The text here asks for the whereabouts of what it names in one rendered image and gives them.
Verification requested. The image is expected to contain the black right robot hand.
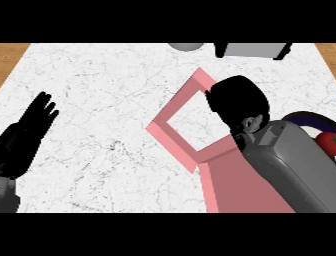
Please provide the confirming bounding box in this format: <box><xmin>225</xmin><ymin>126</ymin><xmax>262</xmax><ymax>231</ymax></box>
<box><xmin>205</xmin><ymin>75</ymin><xmax>271</xmax><ymax>151</ymax></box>

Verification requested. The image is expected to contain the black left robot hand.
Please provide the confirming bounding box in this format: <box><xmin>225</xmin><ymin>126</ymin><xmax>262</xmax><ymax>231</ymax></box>
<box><xmin>0</xmin><ymin>91</ymin><xmax>60</xmax><ymax>181</ymax></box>

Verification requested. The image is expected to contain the pink open box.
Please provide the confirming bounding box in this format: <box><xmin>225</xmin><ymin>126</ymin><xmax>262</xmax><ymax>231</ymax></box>
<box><xmin>146</xmin><ymin>67</ymin><xmax>296</xmax><ymax>214</ymax></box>

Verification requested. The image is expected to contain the grey and black appliance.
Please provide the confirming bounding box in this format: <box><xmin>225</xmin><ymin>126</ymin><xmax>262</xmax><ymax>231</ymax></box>
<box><xmin>212</xmin><ymin>43</ymin><xmax>293</xmax><ymax>61</ymax></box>

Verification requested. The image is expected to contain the grey round object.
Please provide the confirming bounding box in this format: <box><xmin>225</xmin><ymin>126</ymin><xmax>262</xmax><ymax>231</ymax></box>
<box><xmin>166</xmin><ymin>43</ymin><xmax>205</xmax><ymax>53</ymax></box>

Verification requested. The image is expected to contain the red tomato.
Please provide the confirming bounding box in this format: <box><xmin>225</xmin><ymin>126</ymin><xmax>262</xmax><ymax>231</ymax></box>
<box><xmin>314</xmin><ymin>131</ymin><xmax>336</xmax><ymax>157</ymax></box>

